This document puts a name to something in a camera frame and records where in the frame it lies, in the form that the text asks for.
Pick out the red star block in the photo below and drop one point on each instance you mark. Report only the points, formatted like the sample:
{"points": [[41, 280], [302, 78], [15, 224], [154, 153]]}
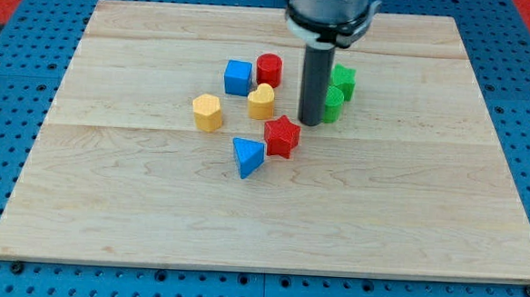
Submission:
{"points": [[281, 136]]}

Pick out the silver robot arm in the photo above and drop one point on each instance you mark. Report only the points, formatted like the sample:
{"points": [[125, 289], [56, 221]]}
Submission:
{"points": [[329, 11]]}

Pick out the blue cube block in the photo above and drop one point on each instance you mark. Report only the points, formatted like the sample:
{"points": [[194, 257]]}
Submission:
{"points": [[237, 77]]}

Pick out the green cylinder block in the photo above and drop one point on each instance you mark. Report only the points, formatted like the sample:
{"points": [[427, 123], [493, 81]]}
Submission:
{"points": [[333, 104]]}

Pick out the red cylinder block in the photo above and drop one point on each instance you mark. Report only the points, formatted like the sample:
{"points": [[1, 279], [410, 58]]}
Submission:
{"points": [[269, 67]]}

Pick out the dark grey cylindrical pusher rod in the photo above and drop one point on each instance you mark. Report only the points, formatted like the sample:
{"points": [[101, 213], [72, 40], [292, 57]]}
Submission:
{"points": [[317, 67]]}

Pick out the yellow hexagon block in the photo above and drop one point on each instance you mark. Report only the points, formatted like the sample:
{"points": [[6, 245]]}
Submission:
{"points": [[207, 112]]}

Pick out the light wooden board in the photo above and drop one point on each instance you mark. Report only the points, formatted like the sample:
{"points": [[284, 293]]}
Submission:
{"points": [[410, 183]]}

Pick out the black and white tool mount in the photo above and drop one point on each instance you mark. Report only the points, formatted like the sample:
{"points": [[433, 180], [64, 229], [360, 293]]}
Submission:
{"points": [[326, 36]]}

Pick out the yellow heart block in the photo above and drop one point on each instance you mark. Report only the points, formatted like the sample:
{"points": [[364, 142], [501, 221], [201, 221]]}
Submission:
{"points": [[261, 102]]}

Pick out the blue triangle block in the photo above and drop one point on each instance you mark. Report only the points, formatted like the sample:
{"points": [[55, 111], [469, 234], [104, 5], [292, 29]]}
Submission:
{"points": [[248, 155]]}

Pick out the green star block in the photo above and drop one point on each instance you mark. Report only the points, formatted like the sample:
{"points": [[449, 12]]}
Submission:
{"points": [[343, 78]]}

